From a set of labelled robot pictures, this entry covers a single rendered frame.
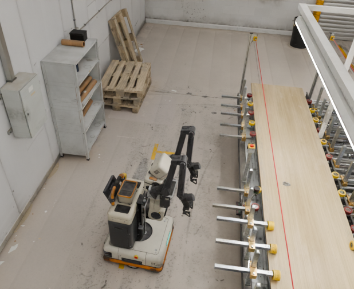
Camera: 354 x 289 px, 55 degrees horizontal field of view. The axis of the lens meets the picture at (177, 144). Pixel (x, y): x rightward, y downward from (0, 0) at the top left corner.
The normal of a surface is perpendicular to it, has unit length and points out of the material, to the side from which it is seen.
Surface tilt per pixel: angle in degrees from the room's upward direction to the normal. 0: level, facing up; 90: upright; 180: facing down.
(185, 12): 90
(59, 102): 90
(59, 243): 0
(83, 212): 0
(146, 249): 0
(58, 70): 90
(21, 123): 90
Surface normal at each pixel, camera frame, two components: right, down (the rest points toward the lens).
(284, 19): -0.13, 0.61
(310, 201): 0.04, -0.79
